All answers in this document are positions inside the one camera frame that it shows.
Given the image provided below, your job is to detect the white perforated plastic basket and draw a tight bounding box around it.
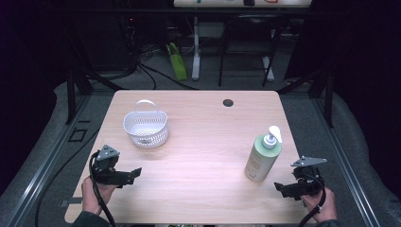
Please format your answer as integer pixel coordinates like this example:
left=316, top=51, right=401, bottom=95
left=122, top=98, right=170, bottom=149

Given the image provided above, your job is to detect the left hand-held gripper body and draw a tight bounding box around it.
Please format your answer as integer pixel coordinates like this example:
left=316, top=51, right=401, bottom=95
left=89, top=144, right=134, bottom=187

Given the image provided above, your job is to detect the person's left hand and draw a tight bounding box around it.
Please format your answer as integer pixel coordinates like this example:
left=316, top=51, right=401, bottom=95
left=80, top=176, right=118, bottom=217

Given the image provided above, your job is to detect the black metal frame stand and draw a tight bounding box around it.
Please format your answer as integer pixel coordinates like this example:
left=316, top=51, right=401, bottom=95
left=277, top=68, right=336, bottom=129
left=65, top=66, right=124, bottom=126

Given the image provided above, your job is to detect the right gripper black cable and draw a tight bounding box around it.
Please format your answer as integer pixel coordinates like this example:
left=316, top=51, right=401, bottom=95
left=297, top=176, right=327, bottom=227

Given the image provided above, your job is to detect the white desk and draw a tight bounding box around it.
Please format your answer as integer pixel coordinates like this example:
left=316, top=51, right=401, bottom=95
left=172, top=0, right=313, bottom=82

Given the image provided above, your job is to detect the green pump bottle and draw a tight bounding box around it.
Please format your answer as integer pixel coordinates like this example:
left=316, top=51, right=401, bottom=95
left=243, top=125, right=284, bottom=183

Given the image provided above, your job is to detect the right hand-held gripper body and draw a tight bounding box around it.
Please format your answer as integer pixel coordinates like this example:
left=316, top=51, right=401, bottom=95
left=289, top=156, right=328, bottom=198

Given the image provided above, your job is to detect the grey metal floor rail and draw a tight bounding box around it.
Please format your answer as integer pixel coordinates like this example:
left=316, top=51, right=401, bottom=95
left=311, top=96, right=383, bottom=227
left=5, top=94, right=93, bottom=227

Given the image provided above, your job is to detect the bundle of black floor cables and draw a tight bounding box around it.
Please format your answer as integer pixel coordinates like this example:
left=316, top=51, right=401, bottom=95
left=107, top=44, right=201, bottom=92

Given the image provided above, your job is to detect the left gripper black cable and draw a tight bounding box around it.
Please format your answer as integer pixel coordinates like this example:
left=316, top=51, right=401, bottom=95
left=89, top=150, right=117, bottom=227

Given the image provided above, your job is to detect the black chair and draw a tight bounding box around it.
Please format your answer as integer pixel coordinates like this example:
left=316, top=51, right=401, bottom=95
left=218, top=13, right=286, bottom=88

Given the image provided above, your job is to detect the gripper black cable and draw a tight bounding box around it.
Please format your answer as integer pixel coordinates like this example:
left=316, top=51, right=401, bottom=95
left=89, top=150, right=117, bottom=227
left=297, top=176, right=327, bottom=227

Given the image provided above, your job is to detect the dark computer tower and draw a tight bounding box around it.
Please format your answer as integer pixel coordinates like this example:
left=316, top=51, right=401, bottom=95
left=117, top=14, right=141, bottom=69

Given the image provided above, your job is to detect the person's right hand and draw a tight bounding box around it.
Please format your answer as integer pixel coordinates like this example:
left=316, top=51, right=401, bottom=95
left=301, top=186, right=339, bottom=223

